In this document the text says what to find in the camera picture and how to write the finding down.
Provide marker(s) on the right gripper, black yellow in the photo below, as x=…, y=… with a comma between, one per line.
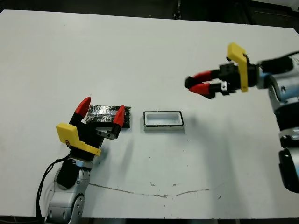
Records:
x=243, y=70

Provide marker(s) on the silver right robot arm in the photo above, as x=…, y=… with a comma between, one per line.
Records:
x=285, y=88

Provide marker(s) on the box base, white inside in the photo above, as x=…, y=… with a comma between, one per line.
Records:
x=163, y=119

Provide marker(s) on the left gripper, black yellow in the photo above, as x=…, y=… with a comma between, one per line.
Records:
x=84, y=137

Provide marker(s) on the black glossy box lid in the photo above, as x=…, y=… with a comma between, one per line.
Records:
x=102, y=114

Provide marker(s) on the black metal frame post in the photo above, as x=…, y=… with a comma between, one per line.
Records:
x=178, y=9

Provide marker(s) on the black camera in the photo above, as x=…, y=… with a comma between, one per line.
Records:
x=188, y=81

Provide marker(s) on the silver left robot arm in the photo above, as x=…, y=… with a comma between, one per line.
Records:
x=63, y=205

